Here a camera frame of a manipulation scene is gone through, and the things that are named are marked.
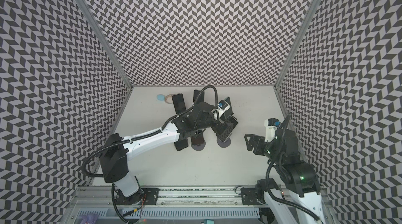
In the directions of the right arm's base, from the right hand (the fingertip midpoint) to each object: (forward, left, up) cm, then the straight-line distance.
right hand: (252, 143), depth 66 cm
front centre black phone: (+8, +25, -14) cm, 30 cm away
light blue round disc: (+46, +54, -21) cm, 73 cm away
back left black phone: (+33, +37, -13) cm, 52 cm away
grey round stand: (+7, +25, -19) cm, 32 cm away
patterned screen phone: (+5, +11, +4) cm, 12 cm away
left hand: (+13, +10, 0) cm, 17 cm away
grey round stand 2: (+8, +10, -19) cm, 23 cm away
